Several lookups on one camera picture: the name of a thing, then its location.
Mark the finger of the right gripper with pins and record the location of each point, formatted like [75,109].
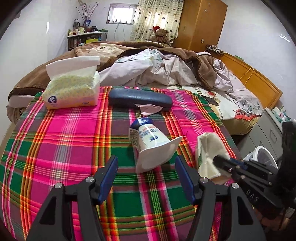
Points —
[238,163]
[222,163]

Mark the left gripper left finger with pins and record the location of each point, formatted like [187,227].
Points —
[54,220]

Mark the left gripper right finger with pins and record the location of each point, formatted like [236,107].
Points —
[238,219]

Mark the white paper bag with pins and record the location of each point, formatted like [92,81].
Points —
[208,146]

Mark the white yogurt bottle blue cap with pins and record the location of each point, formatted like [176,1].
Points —
[153,146]

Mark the white trash bin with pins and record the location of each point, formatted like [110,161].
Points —
[261,155]

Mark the person right hand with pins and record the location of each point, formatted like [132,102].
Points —
[280,223]

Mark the floral bed sheet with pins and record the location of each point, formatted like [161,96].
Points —
[235,120]

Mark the grey bedside cabinet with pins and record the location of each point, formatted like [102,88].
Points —
[267,132]

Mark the plaid pink green tablecloth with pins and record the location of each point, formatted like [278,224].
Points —
[68,145]

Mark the wooden headboard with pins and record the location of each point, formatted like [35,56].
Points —
[267,92]

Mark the white paper scrap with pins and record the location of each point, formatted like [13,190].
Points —
[148,109]

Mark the dark blue glasses case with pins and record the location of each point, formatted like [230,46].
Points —
[129,98]

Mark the light floral duvet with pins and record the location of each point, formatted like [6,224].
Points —
[150,66]

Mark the green tissue pack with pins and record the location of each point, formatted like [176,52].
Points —
[74,82]

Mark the brown teddy bear santa hat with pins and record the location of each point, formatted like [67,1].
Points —
[160,35]

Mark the wooden wardrobe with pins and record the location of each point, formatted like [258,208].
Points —
[200,25]

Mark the brown fleece blanket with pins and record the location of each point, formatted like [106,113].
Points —
[38,79]

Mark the patterned window curtain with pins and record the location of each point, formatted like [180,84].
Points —
[165,14]

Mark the small window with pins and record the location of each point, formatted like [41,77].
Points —
[121,14]

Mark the cluttered white shelf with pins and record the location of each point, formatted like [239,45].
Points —
[85,38]

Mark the vase with dry branches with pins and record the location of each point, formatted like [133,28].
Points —
[86,11]

